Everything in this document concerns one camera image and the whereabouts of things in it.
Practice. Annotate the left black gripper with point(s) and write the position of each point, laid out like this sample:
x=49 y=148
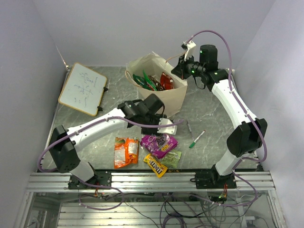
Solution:
x=145 y=131

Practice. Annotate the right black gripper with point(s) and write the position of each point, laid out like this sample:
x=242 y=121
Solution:
x=180 y=70

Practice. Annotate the red snack packet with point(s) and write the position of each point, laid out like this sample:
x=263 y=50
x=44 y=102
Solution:
x=166 y=81

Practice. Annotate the brown snack bag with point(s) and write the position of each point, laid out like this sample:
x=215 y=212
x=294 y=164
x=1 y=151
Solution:
x=157 y=84

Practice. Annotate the purple snack bag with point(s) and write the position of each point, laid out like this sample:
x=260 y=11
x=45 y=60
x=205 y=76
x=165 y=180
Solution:
x=159 y=146

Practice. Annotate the beige paper bag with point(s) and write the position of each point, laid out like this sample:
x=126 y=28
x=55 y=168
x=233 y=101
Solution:
x=154 y=65

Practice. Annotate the orange snack bag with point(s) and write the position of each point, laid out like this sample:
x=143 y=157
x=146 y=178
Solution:
x=126 y=151

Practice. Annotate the dark green crisps bag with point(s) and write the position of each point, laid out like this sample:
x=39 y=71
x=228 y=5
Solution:
x=140 y=81

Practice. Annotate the light green snack packet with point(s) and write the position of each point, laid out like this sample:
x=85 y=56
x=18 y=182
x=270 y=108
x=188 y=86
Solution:
x=171 y=159

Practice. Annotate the yellow M&M's bag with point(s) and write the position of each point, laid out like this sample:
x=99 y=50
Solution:
x=158 y=168

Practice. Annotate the green Chuba cassava chips bag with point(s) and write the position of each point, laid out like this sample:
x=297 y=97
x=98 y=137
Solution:
x=149 y=82

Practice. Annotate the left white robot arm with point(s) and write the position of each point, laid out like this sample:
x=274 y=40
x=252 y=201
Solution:
x=68 y=142

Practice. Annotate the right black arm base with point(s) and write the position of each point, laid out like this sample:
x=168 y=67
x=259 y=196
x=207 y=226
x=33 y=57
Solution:
x=210 y=179

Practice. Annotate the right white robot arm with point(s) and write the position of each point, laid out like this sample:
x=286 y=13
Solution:
x=248 y=129

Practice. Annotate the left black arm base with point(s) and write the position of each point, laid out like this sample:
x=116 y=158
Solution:
x=100 y=178

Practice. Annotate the grey ballpoint pen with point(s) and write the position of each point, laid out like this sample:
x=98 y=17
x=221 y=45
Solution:
x=190 y=129

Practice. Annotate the white marker pen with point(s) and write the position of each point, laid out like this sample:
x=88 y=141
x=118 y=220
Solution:
x=195 y=141

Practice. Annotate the yellow framed whiteboard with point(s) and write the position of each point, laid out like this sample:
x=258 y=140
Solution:
x=83 y=89

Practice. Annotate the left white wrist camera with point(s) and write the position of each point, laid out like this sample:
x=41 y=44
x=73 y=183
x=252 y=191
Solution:
x=167 y=127

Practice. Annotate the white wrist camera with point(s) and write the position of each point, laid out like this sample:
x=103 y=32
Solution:
x=189 y=47
x=167 y=127

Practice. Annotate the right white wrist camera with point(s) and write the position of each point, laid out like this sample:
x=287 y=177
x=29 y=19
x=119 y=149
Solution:
x=189 y=47

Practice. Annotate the aluminium rail frame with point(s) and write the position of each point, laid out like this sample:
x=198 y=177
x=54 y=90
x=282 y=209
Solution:
x=136 y=196

